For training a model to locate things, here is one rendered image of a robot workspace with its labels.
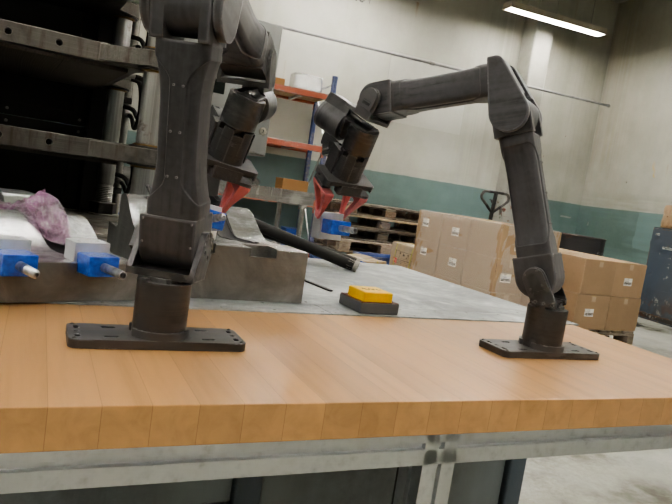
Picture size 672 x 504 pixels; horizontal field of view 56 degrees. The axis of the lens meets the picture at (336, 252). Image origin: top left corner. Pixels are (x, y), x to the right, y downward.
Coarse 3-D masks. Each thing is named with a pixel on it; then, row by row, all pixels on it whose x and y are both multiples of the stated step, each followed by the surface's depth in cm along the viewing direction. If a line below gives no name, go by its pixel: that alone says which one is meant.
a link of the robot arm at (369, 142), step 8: (344, 120) 116; (352, 120) 116; (360, 120) 116; (344, 128) 118; (352, 128) 115; (360, 128) 115; (368, 128) 115; (344, 136) 119; (352, 136) 115; (360, 136) 114; (368, 136) 114; (376, 136) 115; (344, 144) 117; (352, 144) 115; (360, 144) 115; (368, 144) 115; (352, 152) 116; (360, 152) 116; (368, 152) 117
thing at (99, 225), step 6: (66, 210) 224; (72, 210) 228; (78, 210) 231; (84, 210) 234; (84, 216) 213; (90, 216) 216; (96, 216) 219; (102, 216) 222; (108, 216) 227; (90, 222) 198; (96, 222) 201; (102, 222) 203; (108, 222) 206; (96, 228) 185; (102, 228) 187; (96, 234) 172; (102, 234) 174
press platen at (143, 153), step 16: (0, 128) 155; (16, 128) 157; (0, 144) 156; (16, 144) 157; (32, 144) 159; (48, 144) 163; (64, 144) 162; (80, 144) 164; (96, 144) 165; (112, 144) 164; (144, 144) 164; (112, 160) 168; (128, 160) 164; (144, 160) 163; (128, 192) 229
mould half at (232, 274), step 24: (120, 216) 128; (240, 216) 132; (120, 240) 126; (216, 240) 107; (264, 240) 126; (216, 264) 102; (240, 264) 104; (264, 264) 106; (288, 264) 108; (192, 288) 101; (216, 288) 103; (240, 288) 104; (264, 288) 106; (288, 288) 109
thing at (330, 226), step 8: (320, 216) 124; (328, 216) 124; (336, 216) 125; (312, 224) 127; (320, 224) 124; (328, 224) 121; (336, 224) 121; (344, 224) 121; (312, 232) 126; (320, 232) 124; (328, 232) 121; (336, 232) 121; (344, 232) 122; (352, 232) 116
